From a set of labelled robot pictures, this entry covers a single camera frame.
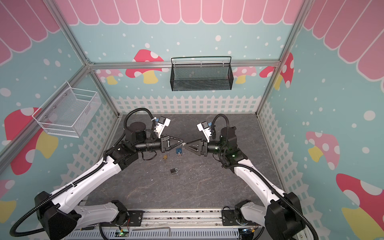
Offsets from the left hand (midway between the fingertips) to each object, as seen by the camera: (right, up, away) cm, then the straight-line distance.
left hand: (182, 145), depth 65 cm
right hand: (+2, -1, +1) cm, 3 cm away
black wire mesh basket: (+9, +42, +29) cm, 52 cm away
